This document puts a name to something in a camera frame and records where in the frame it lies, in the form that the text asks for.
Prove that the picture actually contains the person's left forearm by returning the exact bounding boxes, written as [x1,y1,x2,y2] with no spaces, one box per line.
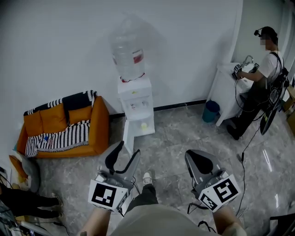
[77,206,113,236]

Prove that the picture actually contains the person's white shoe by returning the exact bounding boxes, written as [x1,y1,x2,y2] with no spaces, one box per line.
[142,170,156,186]

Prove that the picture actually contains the person's right forearm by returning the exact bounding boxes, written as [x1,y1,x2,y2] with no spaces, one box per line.
[211,206,248,236]

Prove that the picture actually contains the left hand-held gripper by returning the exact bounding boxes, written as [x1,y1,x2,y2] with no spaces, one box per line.
[88,141,142,213]

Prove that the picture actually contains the orange sofa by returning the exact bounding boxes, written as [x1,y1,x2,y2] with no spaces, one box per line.
[16,95,110,159]

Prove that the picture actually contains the orange grey cushions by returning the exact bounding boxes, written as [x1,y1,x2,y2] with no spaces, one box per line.
[8,151,41,193]

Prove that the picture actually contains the white water dispenser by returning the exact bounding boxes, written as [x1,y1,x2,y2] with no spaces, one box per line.
[117,75,156,155]

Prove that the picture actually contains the person's dark trouser leg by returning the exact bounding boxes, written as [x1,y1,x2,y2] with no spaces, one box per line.
[124,183,159,216]

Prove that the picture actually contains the black floor cable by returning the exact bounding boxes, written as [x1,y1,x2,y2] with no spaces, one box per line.
[235,126,261,217]

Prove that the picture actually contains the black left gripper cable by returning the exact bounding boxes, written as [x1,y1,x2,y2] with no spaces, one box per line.
[130,176,142,195]

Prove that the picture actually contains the cardboard box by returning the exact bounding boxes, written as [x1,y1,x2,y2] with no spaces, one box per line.
[283,84,295,130]

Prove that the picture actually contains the black white striped blanket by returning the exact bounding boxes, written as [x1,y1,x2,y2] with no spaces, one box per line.
[23,89,98,157]

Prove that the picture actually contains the clear water bottle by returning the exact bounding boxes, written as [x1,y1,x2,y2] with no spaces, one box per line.
[108,12,146,82]

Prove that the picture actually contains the black chair frame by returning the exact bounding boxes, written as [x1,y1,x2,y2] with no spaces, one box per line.
[268,215,295,236]

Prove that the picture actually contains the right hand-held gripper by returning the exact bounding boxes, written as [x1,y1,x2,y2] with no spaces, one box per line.
[184,149,242,213]

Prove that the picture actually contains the metal faucet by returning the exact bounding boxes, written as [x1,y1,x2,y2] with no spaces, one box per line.
[242,55,254,68]

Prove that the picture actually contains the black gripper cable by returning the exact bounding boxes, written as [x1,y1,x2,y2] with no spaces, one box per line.
[187,201,217,233]
[130,176,142,195]

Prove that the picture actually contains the person's beige shirt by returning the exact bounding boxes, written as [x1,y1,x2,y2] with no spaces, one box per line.
[110,203,222,236]

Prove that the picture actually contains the white sink cabinet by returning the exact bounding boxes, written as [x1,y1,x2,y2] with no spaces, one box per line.
[206,62,254,127]

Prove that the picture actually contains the teal trash bin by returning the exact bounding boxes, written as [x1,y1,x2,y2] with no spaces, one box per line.
[202,100,220,124]

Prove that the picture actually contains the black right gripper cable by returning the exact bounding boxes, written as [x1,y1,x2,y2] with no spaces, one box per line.
[187,201,217,233]

